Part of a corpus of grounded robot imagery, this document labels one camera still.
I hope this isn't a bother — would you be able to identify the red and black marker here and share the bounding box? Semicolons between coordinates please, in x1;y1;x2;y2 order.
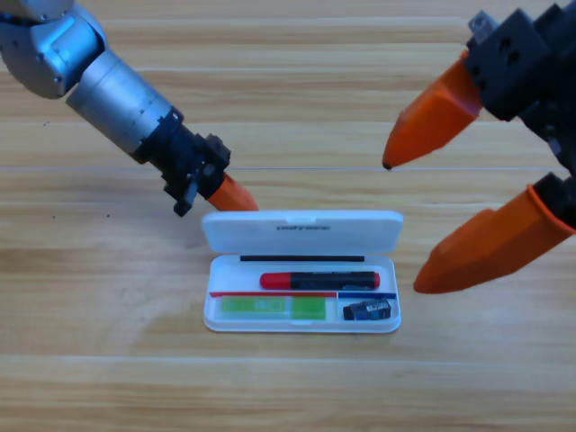
259;270;382;292

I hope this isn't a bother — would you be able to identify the white Unitree pencil case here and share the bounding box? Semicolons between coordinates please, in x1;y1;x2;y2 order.
201;210;404;334

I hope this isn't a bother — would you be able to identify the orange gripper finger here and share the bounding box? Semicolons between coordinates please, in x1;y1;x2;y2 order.
412;184;576;295

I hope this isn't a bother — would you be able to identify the black eraser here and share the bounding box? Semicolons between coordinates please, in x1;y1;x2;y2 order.
342;300;392;321

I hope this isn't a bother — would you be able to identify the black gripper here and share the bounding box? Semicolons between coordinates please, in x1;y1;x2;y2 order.
134;112;261;218
382;0;576;235

